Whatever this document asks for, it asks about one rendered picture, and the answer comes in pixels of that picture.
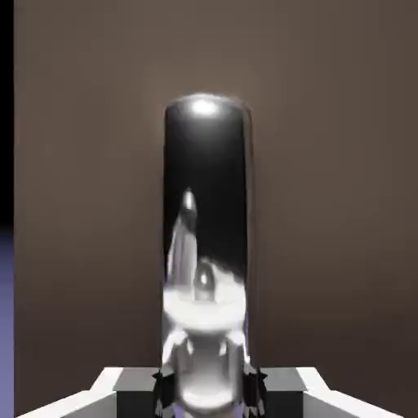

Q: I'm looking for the brown cabinet door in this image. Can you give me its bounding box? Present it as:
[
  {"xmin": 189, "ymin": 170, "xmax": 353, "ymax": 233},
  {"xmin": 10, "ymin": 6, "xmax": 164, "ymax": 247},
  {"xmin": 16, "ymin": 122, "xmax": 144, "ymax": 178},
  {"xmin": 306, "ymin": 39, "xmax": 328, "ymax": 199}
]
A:
[{"xmin": 13, "ymin": 0, "xmax": 418, "ymax": 418}]

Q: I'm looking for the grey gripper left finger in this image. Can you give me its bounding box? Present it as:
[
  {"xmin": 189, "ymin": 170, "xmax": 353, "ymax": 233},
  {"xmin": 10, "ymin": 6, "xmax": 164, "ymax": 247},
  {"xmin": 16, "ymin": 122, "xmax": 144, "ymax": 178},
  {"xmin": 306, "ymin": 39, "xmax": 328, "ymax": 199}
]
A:
[{"xmin": 16, "ymin": 366, "xmax": 176, "ymax": 418}]

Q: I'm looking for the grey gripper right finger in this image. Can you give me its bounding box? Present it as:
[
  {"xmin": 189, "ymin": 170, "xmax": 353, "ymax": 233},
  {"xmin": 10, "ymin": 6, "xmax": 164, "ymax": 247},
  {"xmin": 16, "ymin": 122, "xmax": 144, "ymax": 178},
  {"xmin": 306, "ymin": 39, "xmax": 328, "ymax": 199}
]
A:
[{"xmin": 242, "ymin": 366, "xmax": 404, "ymax": 418}]

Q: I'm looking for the shiny dark metal handle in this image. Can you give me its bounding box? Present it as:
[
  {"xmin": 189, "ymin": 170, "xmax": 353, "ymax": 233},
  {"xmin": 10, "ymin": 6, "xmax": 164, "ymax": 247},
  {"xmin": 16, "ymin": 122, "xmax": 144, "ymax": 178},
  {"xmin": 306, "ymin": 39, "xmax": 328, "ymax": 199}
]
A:
[{"xmin": 161, "ymin": 93, "xmax": 253, "ymax": 418}]

